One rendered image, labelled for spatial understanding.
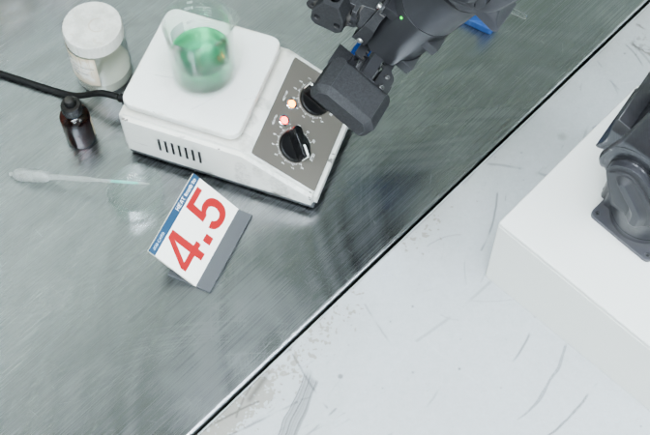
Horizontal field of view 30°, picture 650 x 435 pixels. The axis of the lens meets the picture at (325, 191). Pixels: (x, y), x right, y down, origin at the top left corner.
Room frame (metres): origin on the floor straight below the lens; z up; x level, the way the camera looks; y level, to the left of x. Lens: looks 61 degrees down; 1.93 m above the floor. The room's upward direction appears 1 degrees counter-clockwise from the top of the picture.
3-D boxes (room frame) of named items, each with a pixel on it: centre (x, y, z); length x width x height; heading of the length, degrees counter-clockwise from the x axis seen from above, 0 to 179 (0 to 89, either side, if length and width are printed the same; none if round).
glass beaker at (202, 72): (0.66, 0.11, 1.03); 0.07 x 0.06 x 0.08; 93
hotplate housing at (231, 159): (0.66, 0.09, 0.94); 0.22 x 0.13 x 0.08; 70
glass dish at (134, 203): (0.58, 0.18, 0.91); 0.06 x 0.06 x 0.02
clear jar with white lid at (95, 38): (0.73, 0.23, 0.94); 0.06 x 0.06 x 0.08
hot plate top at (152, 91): (0.67, 0.12, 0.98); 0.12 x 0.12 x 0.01; 70
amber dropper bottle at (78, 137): (0.65, 0.24, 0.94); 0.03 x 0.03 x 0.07
